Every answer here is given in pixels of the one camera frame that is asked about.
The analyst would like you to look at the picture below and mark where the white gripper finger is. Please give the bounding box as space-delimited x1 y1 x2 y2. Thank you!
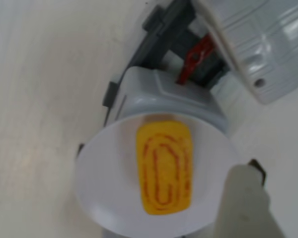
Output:
215 160 286 238

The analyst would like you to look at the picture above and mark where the yellow egg sushi toy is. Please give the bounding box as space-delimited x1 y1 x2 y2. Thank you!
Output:
136 120 192 216

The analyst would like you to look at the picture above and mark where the white round plate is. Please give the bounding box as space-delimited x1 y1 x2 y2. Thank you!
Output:
75 112 239 236

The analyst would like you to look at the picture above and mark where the white toy train car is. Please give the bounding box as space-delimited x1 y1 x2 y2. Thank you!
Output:
103 66 228 238

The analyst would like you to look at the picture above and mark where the red train coupler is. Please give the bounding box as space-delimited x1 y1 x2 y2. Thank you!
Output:
176 34 214 85

